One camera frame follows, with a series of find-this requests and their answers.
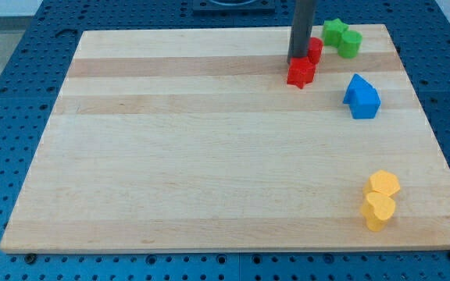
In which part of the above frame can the blue cube block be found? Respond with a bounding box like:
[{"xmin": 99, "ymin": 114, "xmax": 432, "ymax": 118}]
[{"xmin": 349, "ymin": 88, "xmax": 380, "ymax": 119}]

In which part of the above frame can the green star block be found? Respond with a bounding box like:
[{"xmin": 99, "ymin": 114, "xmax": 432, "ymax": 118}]
[{"xmin": 322, "ymin": 18, "xmax": 348, "ymax": 48}]

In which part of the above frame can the yellow heart block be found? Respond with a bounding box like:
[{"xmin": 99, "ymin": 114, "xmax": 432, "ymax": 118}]
[{"xmin": 360, "ymin": 191, "xmax": 396, "ymax": 232}]

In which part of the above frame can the yellow hexagon block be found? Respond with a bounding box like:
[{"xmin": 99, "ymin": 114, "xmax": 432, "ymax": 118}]
[{"xmin": 362, "ymin": 170, "xmax": 401, "ymax": 197}]

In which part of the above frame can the red cylinder block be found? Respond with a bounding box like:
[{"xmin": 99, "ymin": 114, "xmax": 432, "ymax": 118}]
[{"xmin": 307, "ymin": 37, "xmax": 323, "ymax": 65}]

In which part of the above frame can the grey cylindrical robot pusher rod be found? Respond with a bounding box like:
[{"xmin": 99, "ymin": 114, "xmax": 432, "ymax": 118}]
[{"xmin": 287, "ymin": 0, "xmax": 317, "ymax": 64}]

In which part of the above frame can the light wooden board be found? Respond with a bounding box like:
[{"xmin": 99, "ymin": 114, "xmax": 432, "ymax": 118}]
[{"xmin": 0, "ymin": 24, "xmax": 450, "ymax": 254}]

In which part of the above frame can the green cylinder block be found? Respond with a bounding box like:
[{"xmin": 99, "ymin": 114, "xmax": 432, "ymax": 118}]
[{"xmin": 337, "ymin": 30, "xmax": 363, "ymax": 59}]

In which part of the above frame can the red star block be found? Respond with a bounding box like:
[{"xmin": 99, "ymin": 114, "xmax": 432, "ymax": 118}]
[{"xmin": 287, "ymin": 57, "xmax": 316, "ymax": 89}]

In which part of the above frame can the blue triangle block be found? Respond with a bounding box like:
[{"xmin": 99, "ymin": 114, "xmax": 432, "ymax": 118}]
[{"xmin": 343, "ymin": 73, "xmax": 373, "ymax": 104}]

